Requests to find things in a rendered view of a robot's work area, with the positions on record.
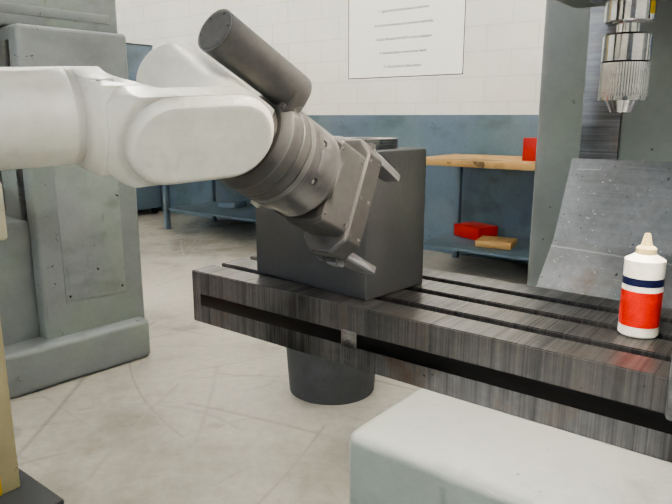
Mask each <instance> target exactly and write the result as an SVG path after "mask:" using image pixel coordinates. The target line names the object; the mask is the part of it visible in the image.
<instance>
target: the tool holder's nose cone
mask: <svg viewBox="0 0 672 504"><path fill-rule="evenodd" d="M639 101H640V100H609V101H604V102H605V104H606V106H607V108H608V111H609V113H631V112H633V111H634V109H635V108H636V106H637V104H638V103H639Z"/></svg>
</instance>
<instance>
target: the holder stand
mask: <svg viewBox="0 0 672 504"><path fill-rule="evenodd" d="M333 137H334V138H340V139H342V140H345V139H362V140H363V141H364V142H366V143H373V144H374V145H375V146H376V147H375V149H376V152H377V153H378V154H379V155H381V156H382V157H383V158H384V159H385V160H386V161H387V162H388V163H389V164H390V165H391V166H392V167H393V168H394V169H395V170H396V171H397V172H398V173H399V175H400V179H399V182H384V181H382V180H381V179H379V178H378V179H377V183H376V187H375V190H374V194H373V198H372V202H371V205H370V209H369V213H368V216H367V220H366V224H365V227H364V231H363V235H362V238H361V242H360V246H359V248H358V249H357V250H355V251H354V252H353V253H355V254H356V255H358V256H359V257H361V258H363V259H364V260H366V261H367V262H369V263H370V264H372V265H374V266H375V267H376V270H375V273H374V274H373V275H370V274H363V273H359V272H356V271H354V270H352V269H350V268H348V267H345V266H344V267H343V268H342V267H335V266H331V265H329V264H327V263H326V261H322V260H319V259H317V254H315V253H314V252H312V251H310V249H309V247H308V245H307V243H306V240H305V238H304V232H305V231H304V230H303V229H301V228H299V227H297V226H295V225H293V224H291V223H290V222H288V221H286V220H285V219H284V218H283V216H282V215H279V214H277V213H275V212H273V211H272V210H270V209H268V208H266V207H264V206H262V205H261V206H260V207H259V208H257V207H255V210H256V246H257V271H258V272H261V273H265V274H268V275H272V276H276V277H280V278H283V279H287V280H291V281H294V282H298V283H302V284H306V285H309V286H313V287H317V288H320V289H324V290H328V291H332V292H335V293H339V294H343V295H347V296H350V297H354V298H358V299H361V300H365V301H367V300H370V299H373V298H376V297H380V296H383V295H386V294H389V293H393V292H396V291H399V290H402V289H405V288H409V287H412V286H415V285H418V284H421V283H422V275H423V242H424V209H425V176H426V149H424V148H411V147H398V138H390V137H343V136H333Z"/></svg>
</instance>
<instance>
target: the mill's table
mask: <svg viewBox="0 0 672 504"><path fill-rule="evenodd" d="M192 283H193V303H194V320H196V321H200V322H203V323H206V324H210V325H213V326H216V327H220V328H223V329H226V330H230V331H233V332H236V333H240V334H243V335H246V336H250V337H253V338H256V339H260V340H263V341H266V342H270V343H273V344H276V345H280V346H283V347H287V348H290V349H293V350H297V351H300V352H303V353H307V354H310V355H313V356H317V357H320V358H323V359H327V360H330V361H333V362H337V363H340V364H343V365H347V366H350V367H353V368H357V369H360V370H363V371H367V372H370V373H373V374H377V375H380V376H384V377H387V378H390V379H394V380H397V381H400V382H404V383H407V384H410V385H414V386H417V387H420V388H424V389H427V390H430V391H434V392H437V393H440V394H444V395H447V396H450V397H454V398H457V399H460V400H464V401H467V402H470V403H474V404H477V405H480V406H484V407H487V408H491V409H494V410H497V411H501V412H504V413H507V414H511V415H514V416H517V417H521V418H524V419H527V420H531V421H534V422H537V423H541V424H544V425H547V426H551V427H554V428H557V429H561V430H564V431H567V432H571V433H574V434H577V435H581V436H584V437H587V438H591V439H594V440H598V441H601V442H604V443H608V444H611V445H614V446H618V447H621V448H624V449H628V450H631V451H634V452H638V453H641V454H644V455H648V456H651V457H654V458H658V459H661V460H664V461H668V462H671V463H672V421H669V420H667V419H666V417H665V408H666V400H667V391H668V383H669V375H670V367H671V358H672V309H668V308H662V310H661V319H660V326H659V334H658V336H657V337H655V338H652V339H637V338H631V337H628V336H625V335H623V334H621V333H620V332H619V331H618V330H617V327H618V315H619V306H620V300H614V299H608V298H602V297H596V296H590V295H584V294H578V293H572V292H566V291H560V290H554V289H548V288H542V287H536V286H530V285H524V284H518V283H512V282H506V281H500V280H494V279H488V278H482V277H476V276H470V275H464V274H458V273H452V272H446V271H440V270H434V269H428V268H423V275H422V283H421V284H418V285H415V286H412V287H409V288H405V289H402V290H399V291H396V292H393V293H389V294H386V295H383V296H380V297H376V298H373V299H370V300H367V301H365V300H361V299H358V298H354V297H350V296H347V295H343V294H339V293H335V292H332V291H328V290H324V289H320V288H317V287H313V286H309V285H306V284H302V283H298V282H294V281H291V280H287V279H283V278H280V277H276V276H272V275H268V274H265V273H261V272H258V271H257V255H253V256H251V257H250V259H246V258H240V259H236V260H232V261H228V262H223V263H222V267H221V266H216V265H211V266H207V267H203V268H198V269H194V270H192Z"/></svg>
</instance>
